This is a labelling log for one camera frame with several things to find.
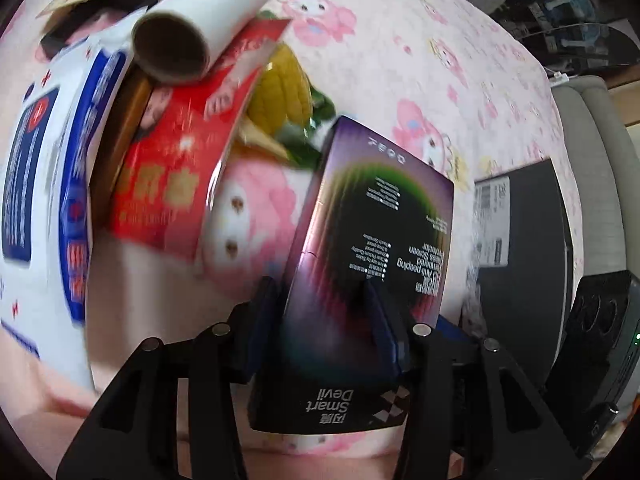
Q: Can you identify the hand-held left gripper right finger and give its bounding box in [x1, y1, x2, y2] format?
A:
[357, 280, 588, 480]

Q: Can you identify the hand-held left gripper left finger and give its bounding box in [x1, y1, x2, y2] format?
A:
[56, 276, 289, 480]

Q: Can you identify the purple black box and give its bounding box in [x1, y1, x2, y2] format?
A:
[247, 116, 456, 433]

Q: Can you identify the black box with white label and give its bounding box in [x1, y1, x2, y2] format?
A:
[472, 157, 576, 361]

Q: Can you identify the grey sofa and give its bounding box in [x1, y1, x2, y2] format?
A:
[550, 76, 640, 283]

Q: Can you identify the red printed packet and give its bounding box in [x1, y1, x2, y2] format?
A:
[107, 17, 293, 263]

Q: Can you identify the brown flat box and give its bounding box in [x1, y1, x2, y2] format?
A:
[100, 67, 153, 226]

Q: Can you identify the yellow corn plush toy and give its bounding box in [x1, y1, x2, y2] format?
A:
[237, 42, 337, 171]

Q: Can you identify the white blue printed packet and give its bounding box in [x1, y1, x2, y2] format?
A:
[0, 35, 136, 396]

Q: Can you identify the pink printed blanket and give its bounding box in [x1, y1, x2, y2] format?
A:
[0, 0, 586, 480]

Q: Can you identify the glass table top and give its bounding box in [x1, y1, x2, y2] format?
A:
[515, 22, 640, 78]

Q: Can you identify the white cardboard paper roll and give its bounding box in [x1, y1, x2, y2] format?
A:
[131, 0, 285, 86]

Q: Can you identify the yellow black printed packet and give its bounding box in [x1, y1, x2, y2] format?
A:
[35, 0, 173, 61]

